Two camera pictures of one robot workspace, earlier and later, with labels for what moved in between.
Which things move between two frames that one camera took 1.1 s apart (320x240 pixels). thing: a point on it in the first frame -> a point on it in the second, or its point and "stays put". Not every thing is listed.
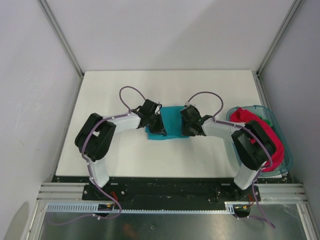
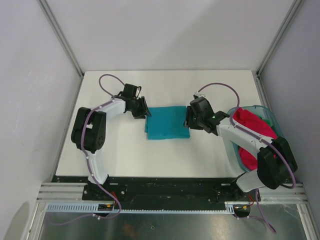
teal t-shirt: (172, 123) stays put
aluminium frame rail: (62, 192) stays put
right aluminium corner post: (257, 74) stays put
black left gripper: (159, 128) -> (143, 111)
